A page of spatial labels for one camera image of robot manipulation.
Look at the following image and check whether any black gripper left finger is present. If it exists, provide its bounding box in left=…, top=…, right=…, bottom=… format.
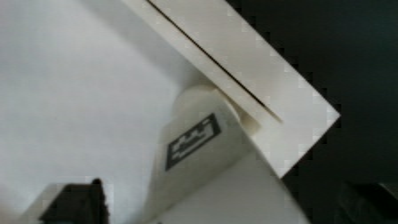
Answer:
left=16, top=178, right=112, bottom=224

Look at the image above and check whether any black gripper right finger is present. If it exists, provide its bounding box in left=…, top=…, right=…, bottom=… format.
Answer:
left=336, top=182, right=398, bottom=224

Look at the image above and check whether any white table leg tagged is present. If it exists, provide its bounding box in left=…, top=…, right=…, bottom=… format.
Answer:
left=142, top=85, right=311, bottom=224

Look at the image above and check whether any white square tabletop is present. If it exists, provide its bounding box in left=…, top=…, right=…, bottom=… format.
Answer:
left=0, top=0, right=202, bottom=224

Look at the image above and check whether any white U-shaped fence wall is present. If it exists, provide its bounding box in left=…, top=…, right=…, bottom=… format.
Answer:
left=149, top=0, right=339, bottom=174

